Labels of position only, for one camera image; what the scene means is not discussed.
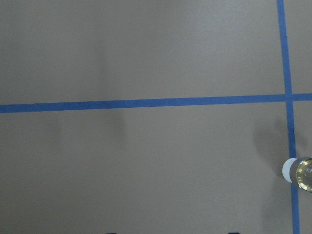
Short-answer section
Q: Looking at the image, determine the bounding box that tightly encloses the PPR valve white brass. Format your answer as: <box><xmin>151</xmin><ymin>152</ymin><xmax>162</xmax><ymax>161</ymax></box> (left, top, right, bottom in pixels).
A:
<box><xmin>282</xmin><ymin>157</ymin><xmax>312</xmax><ymax>193</ymax></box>

